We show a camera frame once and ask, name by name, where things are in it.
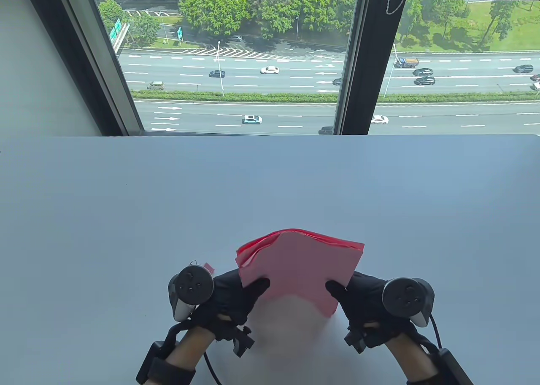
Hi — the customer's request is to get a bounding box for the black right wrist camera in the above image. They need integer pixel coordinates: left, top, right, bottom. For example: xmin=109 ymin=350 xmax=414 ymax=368
xmin=344 ymin=324 xmax=367 ymax=354

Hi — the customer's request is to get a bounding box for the black cable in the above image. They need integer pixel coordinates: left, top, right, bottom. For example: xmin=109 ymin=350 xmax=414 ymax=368
xmin=203 ymin=351 xmax=222 ymax=385
xmin=428 ymin=313 xmax=443 ymax=350
xmin=162 ymin=320 xmax=194 ymax=347

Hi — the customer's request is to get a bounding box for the person's left hand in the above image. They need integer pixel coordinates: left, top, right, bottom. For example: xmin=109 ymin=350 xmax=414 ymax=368
xmin=192 ymin=269 xmax=270 ymax=341

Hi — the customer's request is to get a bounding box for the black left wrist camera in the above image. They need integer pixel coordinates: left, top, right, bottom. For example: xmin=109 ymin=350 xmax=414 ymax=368
xmin=217 ymin=326 xmax=255 ymax=357

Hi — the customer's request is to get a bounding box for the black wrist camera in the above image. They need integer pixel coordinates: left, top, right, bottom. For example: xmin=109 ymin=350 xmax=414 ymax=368
xmin=344 ymin=324 xmax=367 ymax=354
xmin=217 ymin=326 xmax=255 ymax=357

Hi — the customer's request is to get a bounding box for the black and white right controller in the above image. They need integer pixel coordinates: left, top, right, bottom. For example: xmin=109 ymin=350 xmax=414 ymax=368
xmin=382 ymin=277 xmax=435 ymax=328

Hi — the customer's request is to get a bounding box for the stack of pink paper sheets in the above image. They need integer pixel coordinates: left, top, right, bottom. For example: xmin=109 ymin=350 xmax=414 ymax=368
xmin=235 ymin=229 xmax=365 ymax=318

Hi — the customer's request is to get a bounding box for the person's right hand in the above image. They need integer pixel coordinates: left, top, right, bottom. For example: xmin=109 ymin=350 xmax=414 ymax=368
xmin=326 ymin=271 xmax=416 ymax=350

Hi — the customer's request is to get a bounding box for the pink binder clip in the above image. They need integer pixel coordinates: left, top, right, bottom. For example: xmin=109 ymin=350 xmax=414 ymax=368
xmin=189 ymin=259 xmax=216 ymax=275

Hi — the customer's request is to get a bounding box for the black left wrist strap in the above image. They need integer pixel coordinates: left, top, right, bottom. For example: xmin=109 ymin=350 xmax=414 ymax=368
xmin=136 ymin=341 xmax=197 ymax=385

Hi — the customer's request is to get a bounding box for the person's left forearm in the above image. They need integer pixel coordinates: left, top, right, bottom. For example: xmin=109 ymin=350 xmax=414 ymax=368
xmin=167 ymin=326 xmax=216 ymax=371

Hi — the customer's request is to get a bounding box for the black and white controller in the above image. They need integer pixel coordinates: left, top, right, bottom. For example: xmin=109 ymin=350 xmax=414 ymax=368
xmin=382 ymin=277 xmax=435 ymax=328
xmin=168 ymin=265 xmax=214 ymax=322

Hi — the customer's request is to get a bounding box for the black right wrist strap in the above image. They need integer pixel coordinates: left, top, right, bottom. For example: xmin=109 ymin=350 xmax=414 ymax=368
xmin=407 ymin=348 xmax=474 ymax=385

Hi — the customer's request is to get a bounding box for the dark window frame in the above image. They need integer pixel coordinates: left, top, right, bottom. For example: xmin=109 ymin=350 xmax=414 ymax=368
xmin=25 ymin=0 xmax=540 ymax=137

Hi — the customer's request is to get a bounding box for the person's right forearm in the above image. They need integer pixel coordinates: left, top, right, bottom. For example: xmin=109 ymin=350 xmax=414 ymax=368
xmin=386 ymin=332 xmax=435 ymax=379

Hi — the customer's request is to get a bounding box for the black wrist strap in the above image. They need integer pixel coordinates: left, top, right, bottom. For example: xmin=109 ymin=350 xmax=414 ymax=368
xmin=136 ymin=341 xmax=197 ymax=385
xmin=407 ymin=348 xmax=474 ymax=385

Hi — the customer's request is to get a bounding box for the black and white left controller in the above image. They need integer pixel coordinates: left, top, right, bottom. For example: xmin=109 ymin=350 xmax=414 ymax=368
xmin=168 ymin=265 xmax=214 ymax=322

